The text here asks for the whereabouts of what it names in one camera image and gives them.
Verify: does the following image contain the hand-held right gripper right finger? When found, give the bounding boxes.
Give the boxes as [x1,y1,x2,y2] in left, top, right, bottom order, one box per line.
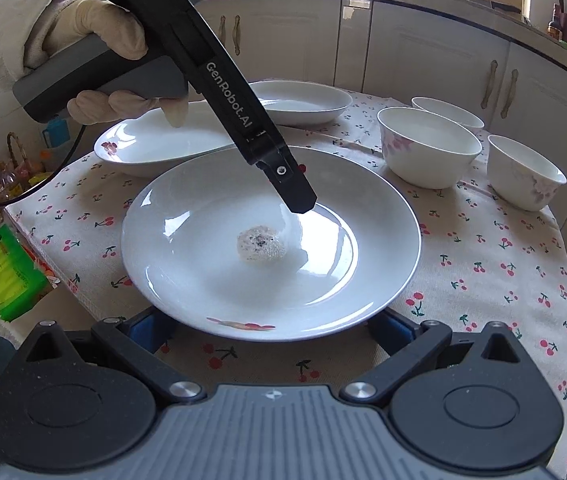
[341,307,527,408]

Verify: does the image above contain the person's left hand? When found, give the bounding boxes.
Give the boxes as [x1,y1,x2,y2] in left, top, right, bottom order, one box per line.
[26,0,189,128]

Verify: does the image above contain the cherry print tablecloth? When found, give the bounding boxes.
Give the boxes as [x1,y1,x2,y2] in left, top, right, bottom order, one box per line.
[4,89,567,480]

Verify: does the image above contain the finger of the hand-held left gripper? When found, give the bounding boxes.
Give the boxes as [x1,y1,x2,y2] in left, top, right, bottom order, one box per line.
[255,146,317,215]

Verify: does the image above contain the wicker basket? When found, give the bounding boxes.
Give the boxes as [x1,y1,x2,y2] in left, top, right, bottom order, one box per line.
[4,132,32,181]

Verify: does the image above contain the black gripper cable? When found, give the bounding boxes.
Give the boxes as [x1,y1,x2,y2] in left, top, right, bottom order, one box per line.
[0,122,87,208]

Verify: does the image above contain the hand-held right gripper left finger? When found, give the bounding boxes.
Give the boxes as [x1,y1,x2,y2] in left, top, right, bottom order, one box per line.
[24,307,204,406]

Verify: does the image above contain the blue cup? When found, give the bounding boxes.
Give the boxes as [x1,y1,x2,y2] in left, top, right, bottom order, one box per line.
[41,119,72,148]

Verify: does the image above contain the white floral bowl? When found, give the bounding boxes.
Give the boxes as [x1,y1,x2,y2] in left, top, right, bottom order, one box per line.
[411,96,485,135]
[487,135,567,212]
[377,106,483,190]

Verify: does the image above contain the white floral plate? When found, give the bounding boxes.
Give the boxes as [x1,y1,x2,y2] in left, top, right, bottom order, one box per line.
[246,80,353,127]
[121,146,422,343]
[94,105,247,179]

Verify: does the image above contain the dark soy sauce bottle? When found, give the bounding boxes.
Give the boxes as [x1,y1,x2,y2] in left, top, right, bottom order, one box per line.
[547,4,564,41]

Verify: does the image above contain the black kitchen knife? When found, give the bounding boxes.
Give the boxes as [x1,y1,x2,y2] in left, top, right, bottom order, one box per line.
[491,1,531,15]

